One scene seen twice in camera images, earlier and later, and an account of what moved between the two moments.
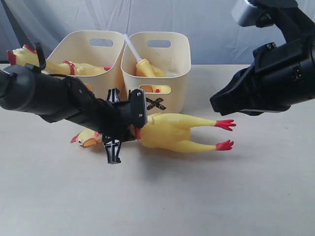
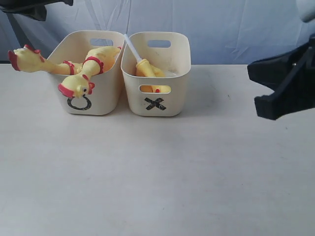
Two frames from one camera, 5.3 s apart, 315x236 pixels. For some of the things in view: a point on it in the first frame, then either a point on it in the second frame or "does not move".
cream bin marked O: [102, 48] does not move
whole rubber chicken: [167, 132] -> [98, 61]
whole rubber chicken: [28, 54] does not move
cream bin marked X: [170, 51] does not move
